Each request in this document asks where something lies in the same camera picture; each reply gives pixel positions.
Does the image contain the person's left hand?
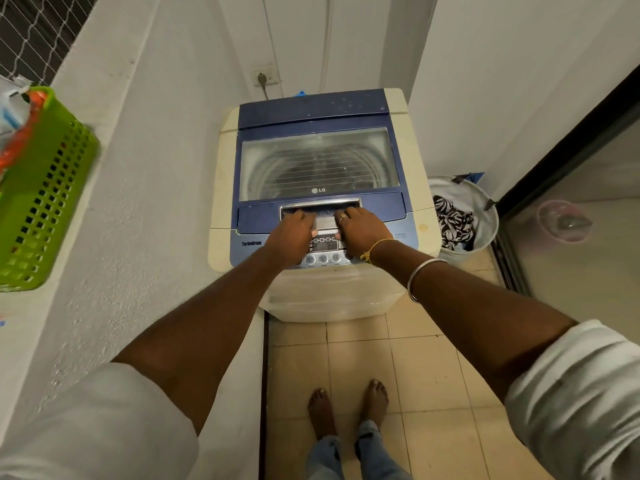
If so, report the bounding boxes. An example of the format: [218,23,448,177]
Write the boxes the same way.
[263,209,319,269]

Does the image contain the person's right hand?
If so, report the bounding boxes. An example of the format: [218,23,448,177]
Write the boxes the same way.
[334,206,394,262]

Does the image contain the blue washing machine lid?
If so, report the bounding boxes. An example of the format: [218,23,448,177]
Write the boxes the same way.
[236,88,408,235]

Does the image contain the person's right forearm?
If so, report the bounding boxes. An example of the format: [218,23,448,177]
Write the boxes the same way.
[368,240,578,403]

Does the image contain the person's left forearm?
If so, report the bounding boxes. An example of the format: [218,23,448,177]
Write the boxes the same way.
[111,247,296,436]

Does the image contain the cream top-load washing machine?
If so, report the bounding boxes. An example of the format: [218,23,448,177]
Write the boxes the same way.
[207,87,443,324]

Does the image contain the silver bangle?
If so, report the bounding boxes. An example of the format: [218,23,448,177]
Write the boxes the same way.
[406,258,451,304]

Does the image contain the black and white patterned cloth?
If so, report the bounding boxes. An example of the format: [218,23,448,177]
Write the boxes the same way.
[432,195,477,251]

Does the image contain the white laundry basket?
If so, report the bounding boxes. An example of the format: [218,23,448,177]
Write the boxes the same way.
[427,175,500,265]

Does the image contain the person's right foot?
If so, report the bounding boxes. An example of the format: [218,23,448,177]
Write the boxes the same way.
[361,379,390,428]

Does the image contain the person's foot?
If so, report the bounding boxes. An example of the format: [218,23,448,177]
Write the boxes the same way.
[307,388,337,441]
[361,379,390,428]

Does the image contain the person's left foot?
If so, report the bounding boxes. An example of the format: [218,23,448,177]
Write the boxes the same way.
[307,388,337,441]

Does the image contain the pink plastic bowl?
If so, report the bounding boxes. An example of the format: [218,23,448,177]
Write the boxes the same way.
[536,200,594,244]

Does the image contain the dark framed sliding glass door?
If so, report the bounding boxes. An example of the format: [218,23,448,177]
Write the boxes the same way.
[490,65,640,345]

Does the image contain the blue jeans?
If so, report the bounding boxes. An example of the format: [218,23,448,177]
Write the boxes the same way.
[306,420,413,480]

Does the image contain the green plastic basket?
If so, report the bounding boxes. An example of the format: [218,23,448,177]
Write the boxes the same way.
[0,86,101,293]

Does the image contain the white left sleeve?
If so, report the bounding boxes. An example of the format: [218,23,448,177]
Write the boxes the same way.
[0,362,201,480]

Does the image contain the white sleeve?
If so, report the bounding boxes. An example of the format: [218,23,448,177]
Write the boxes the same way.
[0,362,201,480]
[504,320,640,480]

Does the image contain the white right sleeve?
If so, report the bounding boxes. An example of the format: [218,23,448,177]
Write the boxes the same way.
[504,320,640,480]

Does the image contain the orange item in basket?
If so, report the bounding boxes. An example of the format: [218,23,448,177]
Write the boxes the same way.
[0,90,50,170]

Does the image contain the white plastic bag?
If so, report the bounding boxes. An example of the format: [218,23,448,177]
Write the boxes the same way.
[0,75,33,145]

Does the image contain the white window net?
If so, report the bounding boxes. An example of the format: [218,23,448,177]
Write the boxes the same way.
[0,0,101,86]

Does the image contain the yellow thread bracelet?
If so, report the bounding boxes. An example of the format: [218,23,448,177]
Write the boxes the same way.
[359,238,396,266]

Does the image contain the white wall socket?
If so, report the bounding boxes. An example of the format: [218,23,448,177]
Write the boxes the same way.
[250,65,279,87]

